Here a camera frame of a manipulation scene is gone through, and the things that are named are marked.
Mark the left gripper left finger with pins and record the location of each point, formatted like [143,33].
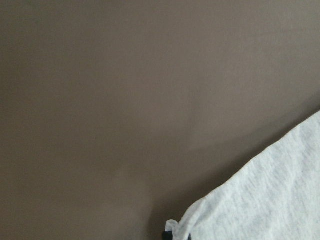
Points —
[167,235]

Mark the grey cartoon print t-shirt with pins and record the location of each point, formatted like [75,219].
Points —
[275,196]

